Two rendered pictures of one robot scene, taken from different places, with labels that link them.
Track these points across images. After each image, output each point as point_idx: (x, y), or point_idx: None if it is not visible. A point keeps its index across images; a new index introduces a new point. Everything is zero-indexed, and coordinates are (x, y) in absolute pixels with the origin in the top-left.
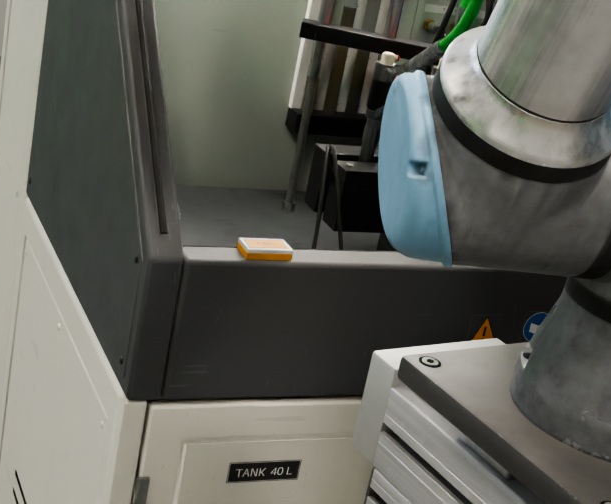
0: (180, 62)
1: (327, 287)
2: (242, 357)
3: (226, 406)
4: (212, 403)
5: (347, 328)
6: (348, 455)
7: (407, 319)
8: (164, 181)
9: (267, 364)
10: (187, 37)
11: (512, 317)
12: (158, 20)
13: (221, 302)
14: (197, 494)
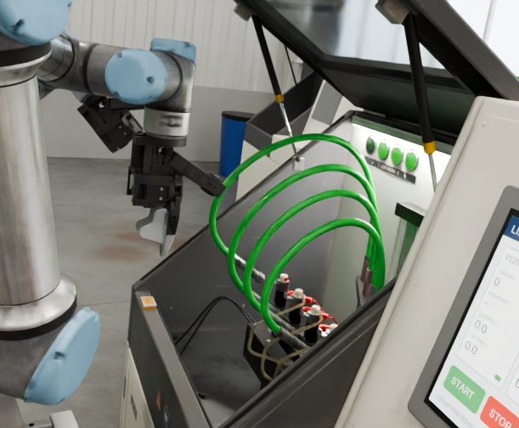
0: (352, 288)
1: (143, 329)
2: (135, 344)
3: (132, 364)
4: (133, 360)
5: (144, 355)
6: (141, 425)
7: (150, 366)
8: (160, 267)
9: (137, 353)
10: (356, 276)
11: (163, 400)
12: (349, 263)
13: (135, 314)
14: (128, 399)
